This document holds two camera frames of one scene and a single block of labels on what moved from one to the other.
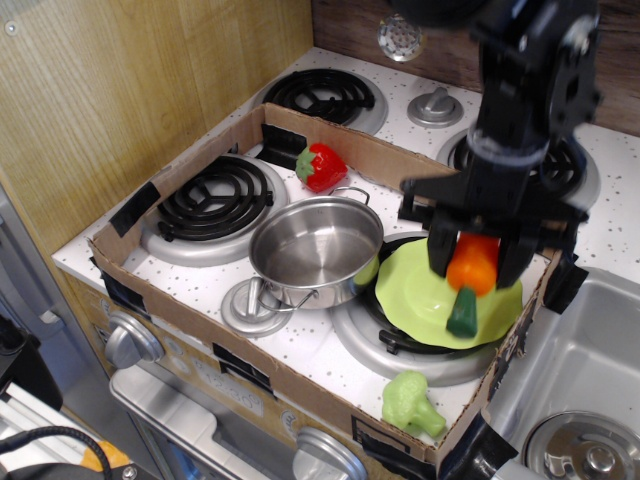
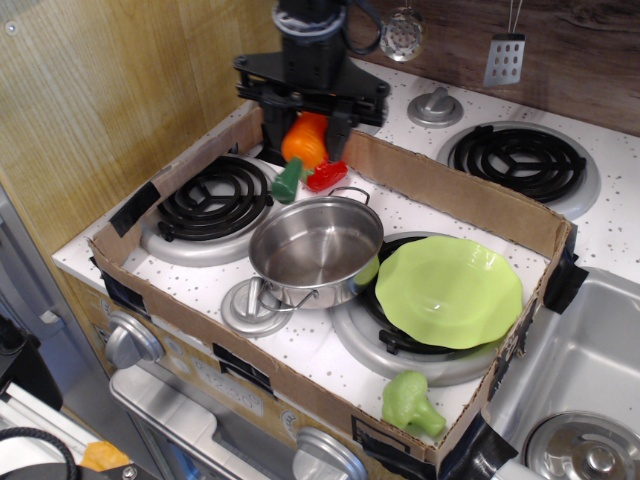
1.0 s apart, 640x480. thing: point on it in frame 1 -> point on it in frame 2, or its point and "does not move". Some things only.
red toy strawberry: [320, 167] does not move
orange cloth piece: [114, 457] does not move
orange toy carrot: [471, 270] -> [304, 148]
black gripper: [488, 194] -> [312, 73]
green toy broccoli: [405, 404] does not move
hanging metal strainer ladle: [399, 39] does not move
